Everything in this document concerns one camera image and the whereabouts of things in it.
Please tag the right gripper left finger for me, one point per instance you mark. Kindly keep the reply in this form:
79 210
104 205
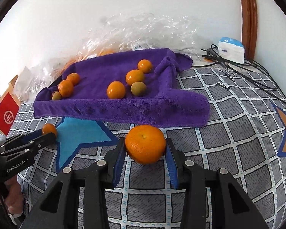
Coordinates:
58 205

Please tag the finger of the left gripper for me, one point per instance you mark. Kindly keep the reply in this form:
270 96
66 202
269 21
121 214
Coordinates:
43 141
31 136

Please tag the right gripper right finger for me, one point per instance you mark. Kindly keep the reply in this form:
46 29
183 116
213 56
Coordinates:
231 206

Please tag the small brownish kiwi fruit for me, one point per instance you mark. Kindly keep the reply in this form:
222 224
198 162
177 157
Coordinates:
56 96

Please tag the large orange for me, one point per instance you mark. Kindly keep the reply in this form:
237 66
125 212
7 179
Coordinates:
65 88
145 144

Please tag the green-brown fruit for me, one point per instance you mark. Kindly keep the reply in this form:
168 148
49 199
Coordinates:
138 88

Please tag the person's left hand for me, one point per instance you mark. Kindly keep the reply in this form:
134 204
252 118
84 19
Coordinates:
15 199

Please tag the red paper bag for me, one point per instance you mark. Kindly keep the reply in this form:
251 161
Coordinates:
8 112

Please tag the purple towel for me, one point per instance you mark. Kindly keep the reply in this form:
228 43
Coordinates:
103 93

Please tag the clear plastic bag of fruit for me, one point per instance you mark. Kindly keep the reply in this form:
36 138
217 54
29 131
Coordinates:
119 33

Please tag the white blue charger box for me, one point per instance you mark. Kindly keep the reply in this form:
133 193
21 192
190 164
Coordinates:
231 49

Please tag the brown wooden door frame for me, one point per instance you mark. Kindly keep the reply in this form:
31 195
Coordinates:
249 27

